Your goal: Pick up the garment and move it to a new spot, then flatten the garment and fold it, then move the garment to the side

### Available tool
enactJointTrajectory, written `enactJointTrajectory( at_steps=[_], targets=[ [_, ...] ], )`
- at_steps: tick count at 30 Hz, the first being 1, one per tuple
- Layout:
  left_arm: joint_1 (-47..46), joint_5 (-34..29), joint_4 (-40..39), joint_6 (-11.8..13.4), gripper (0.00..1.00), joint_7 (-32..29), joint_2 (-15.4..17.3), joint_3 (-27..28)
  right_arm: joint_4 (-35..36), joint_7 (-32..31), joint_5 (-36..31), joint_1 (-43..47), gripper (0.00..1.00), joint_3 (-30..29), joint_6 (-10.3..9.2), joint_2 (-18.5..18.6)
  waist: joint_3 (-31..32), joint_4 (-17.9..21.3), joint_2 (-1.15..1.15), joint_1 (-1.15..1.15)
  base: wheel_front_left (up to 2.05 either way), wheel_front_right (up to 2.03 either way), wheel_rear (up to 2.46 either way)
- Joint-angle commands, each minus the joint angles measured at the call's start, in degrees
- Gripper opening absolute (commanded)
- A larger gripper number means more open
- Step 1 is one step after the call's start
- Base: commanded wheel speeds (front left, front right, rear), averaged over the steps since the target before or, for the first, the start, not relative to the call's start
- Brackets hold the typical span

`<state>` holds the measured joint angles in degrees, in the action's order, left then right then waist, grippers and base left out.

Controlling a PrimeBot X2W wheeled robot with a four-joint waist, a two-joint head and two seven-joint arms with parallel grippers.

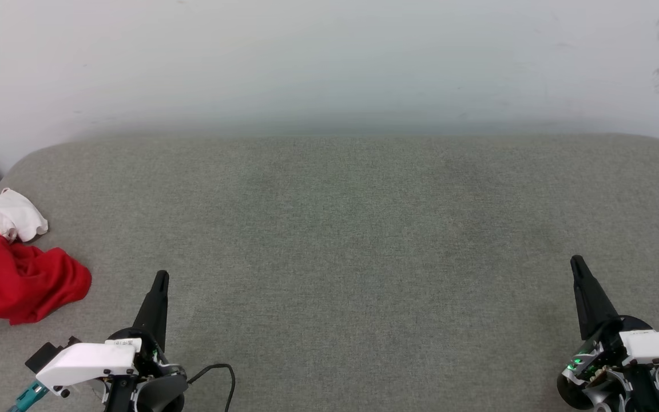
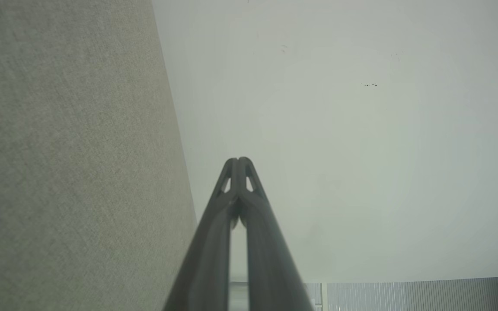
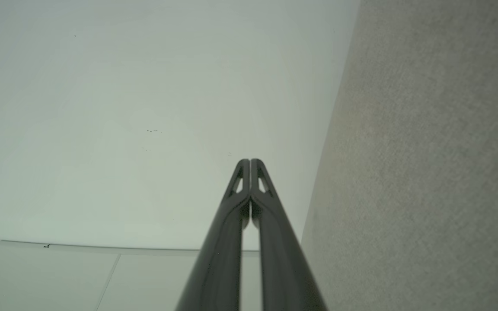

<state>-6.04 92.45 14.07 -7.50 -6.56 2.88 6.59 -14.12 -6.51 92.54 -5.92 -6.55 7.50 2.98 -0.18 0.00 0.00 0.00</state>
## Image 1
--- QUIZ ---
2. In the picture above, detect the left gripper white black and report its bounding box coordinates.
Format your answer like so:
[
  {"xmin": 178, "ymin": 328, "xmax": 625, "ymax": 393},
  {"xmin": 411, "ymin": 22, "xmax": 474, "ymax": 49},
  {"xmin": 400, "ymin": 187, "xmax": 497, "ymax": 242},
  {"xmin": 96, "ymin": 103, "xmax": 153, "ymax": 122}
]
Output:
[{"xmin": 36, "ymin": 270, "xmax": 188, "ymax": 412}]

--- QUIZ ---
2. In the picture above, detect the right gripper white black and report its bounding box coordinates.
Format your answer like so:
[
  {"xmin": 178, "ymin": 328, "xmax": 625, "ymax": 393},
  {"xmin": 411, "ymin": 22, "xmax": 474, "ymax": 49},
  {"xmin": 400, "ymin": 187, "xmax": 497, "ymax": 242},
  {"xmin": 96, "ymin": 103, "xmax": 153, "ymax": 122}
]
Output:
[{"xmin": 557, "ymin": 255, "xmax": 659, "ymax": 412}]

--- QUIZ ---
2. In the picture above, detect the red white basketball jersey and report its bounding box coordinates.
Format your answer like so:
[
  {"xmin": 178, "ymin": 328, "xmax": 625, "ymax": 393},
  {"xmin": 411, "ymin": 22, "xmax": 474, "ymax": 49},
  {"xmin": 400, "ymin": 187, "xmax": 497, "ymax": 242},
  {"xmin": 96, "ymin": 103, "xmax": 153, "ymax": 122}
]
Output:
[{"xmin": 0, "ymin": 188, "xmax": 93, "ymax": 327}]

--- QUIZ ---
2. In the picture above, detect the left thin black cable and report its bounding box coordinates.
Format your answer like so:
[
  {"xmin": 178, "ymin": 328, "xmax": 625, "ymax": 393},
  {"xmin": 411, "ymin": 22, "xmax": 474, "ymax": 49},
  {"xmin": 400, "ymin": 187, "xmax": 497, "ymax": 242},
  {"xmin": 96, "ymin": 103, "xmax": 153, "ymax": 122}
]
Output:
[{"xmin": 186, "ymin": 363, "xmax": 236, "ymax": 412}]

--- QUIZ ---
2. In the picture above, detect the left teal cable connector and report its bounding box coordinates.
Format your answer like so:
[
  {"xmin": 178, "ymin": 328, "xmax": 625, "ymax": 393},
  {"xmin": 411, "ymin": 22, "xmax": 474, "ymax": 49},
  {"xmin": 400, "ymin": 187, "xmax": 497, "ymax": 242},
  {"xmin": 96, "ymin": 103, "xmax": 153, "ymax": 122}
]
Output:
[{"xmin": 8, "ymin": 380, "xmax": 50, "ymax": 412}]

